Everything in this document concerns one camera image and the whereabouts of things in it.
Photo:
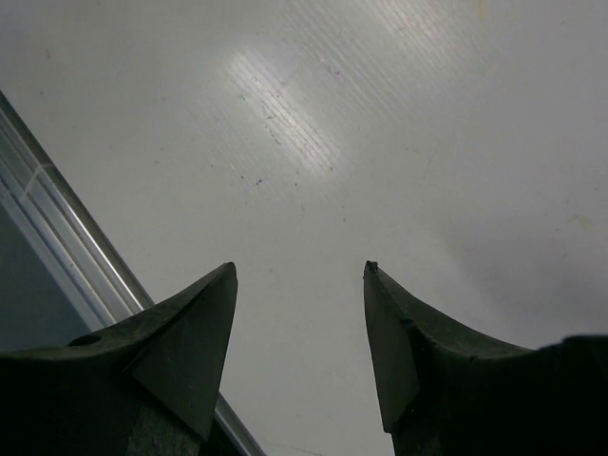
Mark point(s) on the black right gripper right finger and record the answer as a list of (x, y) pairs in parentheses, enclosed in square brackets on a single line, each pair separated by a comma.
[(446, 389)]

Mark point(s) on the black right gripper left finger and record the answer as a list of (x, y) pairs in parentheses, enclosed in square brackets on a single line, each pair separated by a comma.
[(147, 385)]

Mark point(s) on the aluminium frame rail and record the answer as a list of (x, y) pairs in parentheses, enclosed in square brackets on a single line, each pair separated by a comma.
[(60, 277)]

